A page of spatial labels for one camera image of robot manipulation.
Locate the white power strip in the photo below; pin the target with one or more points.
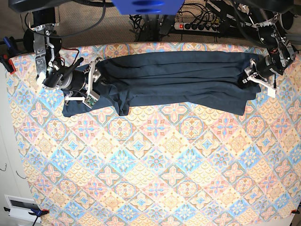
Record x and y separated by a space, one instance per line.
181 26

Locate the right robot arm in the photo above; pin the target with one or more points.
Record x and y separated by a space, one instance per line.
47 43

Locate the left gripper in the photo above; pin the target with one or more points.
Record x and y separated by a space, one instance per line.
265 67

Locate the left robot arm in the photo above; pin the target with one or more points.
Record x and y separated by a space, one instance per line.
265 16

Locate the dark navy t-shirt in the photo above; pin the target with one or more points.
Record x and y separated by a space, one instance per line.
208 78

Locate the upper left table clamp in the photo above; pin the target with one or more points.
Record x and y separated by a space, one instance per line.
5 59

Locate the white floor vent box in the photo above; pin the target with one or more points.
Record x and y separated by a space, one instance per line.
18 202

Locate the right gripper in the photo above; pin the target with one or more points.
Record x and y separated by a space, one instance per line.
57 75

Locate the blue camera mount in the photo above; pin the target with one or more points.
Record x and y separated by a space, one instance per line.
148 7

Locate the lower left table clamp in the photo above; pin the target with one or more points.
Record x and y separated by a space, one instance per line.
37 213

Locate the colourful patterned tablecloth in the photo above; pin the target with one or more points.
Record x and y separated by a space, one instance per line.
165 165

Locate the table clamp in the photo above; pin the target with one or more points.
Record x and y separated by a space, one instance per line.
295 212
5 59
37 213

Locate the lower right table clamp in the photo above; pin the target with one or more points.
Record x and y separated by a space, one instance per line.
295 212

